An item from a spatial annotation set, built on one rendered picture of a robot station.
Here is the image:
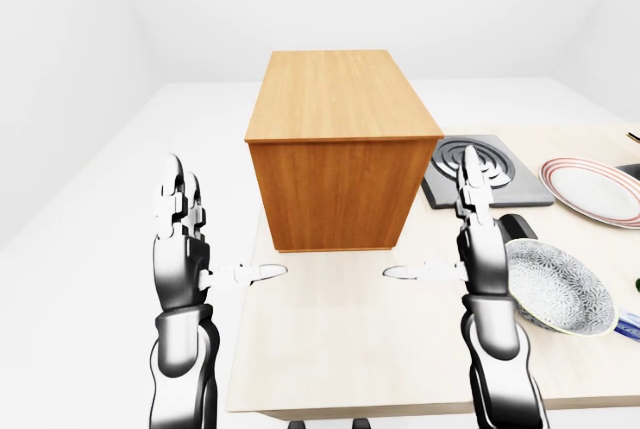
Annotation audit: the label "white plate with red rings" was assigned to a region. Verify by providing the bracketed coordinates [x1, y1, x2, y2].
[537, 156, 640, 231]

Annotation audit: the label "patterned grey white bowl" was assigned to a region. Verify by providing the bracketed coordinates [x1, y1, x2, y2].
[503, 237, 620, 338]

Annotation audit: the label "blue and white object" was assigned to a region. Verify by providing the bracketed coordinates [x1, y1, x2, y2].
[613, 312, 640, 338]

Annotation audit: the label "flat dark stove plate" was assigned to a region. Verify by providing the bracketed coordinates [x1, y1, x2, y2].
[420, 134, 557, 211]

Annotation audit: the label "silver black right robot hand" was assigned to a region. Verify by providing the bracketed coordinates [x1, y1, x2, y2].
[382, 144, 512, 301]

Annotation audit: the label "wooden cabinet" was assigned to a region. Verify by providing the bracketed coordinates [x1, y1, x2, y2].
[243, 49, 446, 254]

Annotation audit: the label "round black knob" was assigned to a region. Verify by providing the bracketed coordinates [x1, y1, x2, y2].
[498, 213, 541, 243]

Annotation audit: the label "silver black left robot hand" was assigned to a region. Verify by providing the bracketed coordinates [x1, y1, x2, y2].
[151, 153, 289, 312]

